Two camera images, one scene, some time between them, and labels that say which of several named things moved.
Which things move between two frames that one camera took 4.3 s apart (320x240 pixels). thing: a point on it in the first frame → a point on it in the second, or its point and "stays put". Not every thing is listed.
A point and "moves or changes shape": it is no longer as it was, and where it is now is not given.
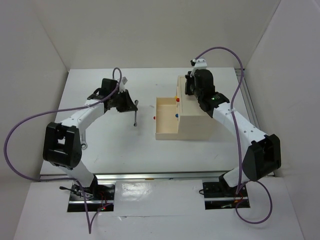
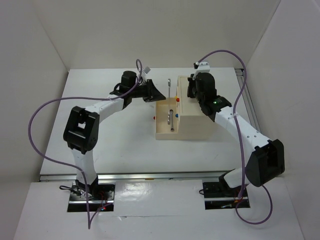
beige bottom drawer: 166,123 stays put
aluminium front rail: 147,177 stays put
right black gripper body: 190,87 stays put
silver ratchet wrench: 135,124 → 171,123
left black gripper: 129,106 → 152,94
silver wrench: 84,145 moves or changes shape
